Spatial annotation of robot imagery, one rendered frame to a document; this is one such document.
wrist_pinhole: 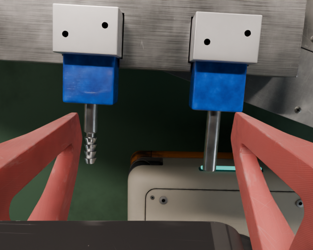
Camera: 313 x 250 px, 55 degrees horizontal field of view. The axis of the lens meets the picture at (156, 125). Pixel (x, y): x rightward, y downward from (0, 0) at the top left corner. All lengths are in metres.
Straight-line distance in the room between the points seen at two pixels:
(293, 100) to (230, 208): 0.63
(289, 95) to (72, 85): 0.22
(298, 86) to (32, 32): 0.26
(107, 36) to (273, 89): 0.18
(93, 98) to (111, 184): 0.96
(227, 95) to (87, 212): 1.07
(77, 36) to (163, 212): 0.74
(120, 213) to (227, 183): 0.50
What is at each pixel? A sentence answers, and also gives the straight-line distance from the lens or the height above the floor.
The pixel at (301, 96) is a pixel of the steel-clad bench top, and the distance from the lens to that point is 0.35.
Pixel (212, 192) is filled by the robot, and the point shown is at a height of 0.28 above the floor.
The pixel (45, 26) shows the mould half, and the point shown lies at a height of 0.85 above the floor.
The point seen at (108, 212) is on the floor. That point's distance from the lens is 1.25.
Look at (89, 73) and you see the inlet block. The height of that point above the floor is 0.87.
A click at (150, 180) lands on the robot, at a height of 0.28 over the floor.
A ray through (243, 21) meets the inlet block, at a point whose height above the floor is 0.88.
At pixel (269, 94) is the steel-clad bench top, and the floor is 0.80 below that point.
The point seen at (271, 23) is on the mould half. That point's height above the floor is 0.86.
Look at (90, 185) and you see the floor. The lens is 1.22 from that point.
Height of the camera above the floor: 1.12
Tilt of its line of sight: 81 degrees down
